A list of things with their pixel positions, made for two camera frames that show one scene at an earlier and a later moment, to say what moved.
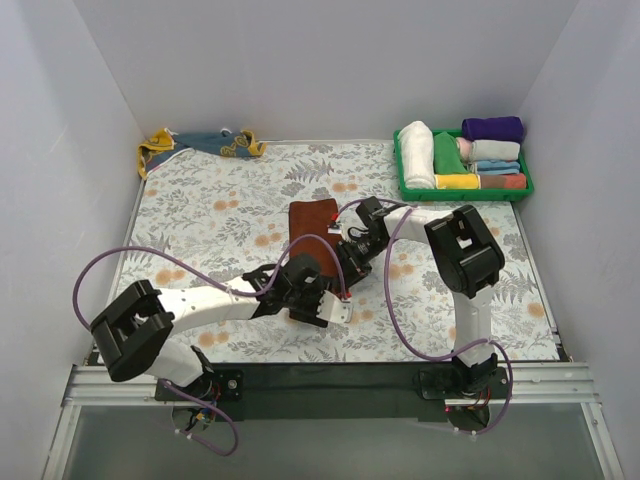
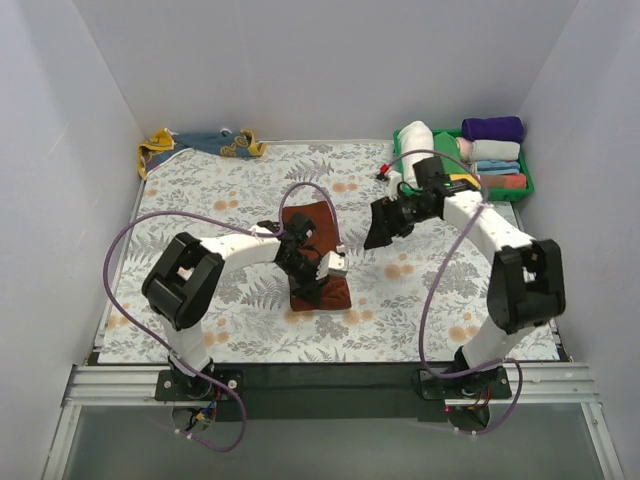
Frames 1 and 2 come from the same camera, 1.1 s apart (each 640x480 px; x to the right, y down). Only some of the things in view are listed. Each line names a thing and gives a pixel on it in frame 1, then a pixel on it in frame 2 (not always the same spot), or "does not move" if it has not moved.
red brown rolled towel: x=503 y=181 does not move
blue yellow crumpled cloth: x=164 y=143 does not move
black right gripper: x=347 y=272 → x=390 y=218
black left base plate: x=213 y=385 does not move
